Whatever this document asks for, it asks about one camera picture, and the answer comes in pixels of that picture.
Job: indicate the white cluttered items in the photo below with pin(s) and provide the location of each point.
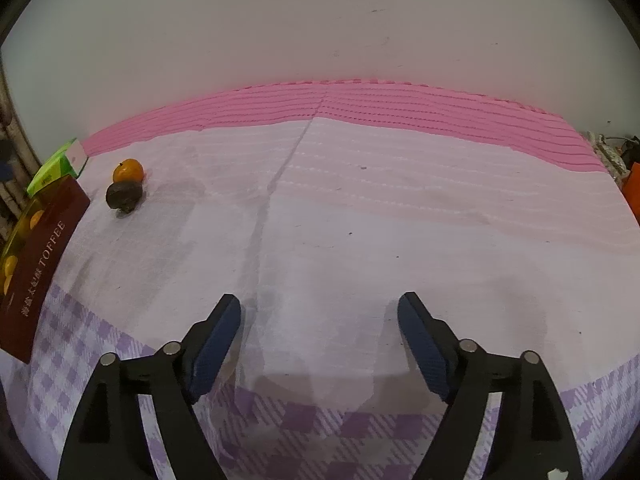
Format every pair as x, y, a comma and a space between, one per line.
607, 152

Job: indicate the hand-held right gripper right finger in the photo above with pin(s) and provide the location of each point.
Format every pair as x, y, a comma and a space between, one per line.
425, 345

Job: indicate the beige slatted furniture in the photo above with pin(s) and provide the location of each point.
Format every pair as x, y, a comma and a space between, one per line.
12, 135

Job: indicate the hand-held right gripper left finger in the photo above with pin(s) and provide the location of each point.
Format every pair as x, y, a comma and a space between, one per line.
215, 345

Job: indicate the orange plastic bag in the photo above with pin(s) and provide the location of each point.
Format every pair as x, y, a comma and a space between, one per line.
635, 190

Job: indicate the dark red candy box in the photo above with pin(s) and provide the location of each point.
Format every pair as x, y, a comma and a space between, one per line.
45, 270

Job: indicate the dark brown wrinkled fruit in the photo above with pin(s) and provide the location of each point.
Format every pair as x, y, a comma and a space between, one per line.
123, 196

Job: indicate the pink and purple checked cloth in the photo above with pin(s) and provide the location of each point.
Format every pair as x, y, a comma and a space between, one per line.
350, 210

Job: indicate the green and white carton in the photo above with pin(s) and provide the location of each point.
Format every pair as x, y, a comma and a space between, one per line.
55, 170

